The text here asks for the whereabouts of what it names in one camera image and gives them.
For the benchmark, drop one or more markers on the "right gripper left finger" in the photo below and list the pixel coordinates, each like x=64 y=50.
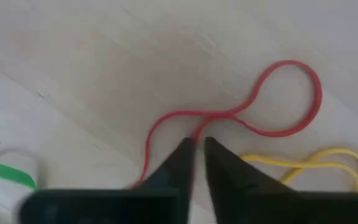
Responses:
x=166 y=199

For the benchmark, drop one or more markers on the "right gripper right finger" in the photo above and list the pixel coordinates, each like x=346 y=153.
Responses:
x=235 y=193

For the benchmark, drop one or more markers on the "yellow rubber band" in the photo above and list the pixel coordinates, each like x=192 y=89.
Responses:
x=275 y=161

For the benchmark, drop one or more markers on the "red rubber band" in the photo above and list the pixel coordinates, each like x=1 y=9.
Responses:
x=318 y=93

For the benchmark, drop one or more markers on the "green rubber band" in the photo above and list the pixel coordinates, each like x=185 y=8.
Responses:
x=8 y=172

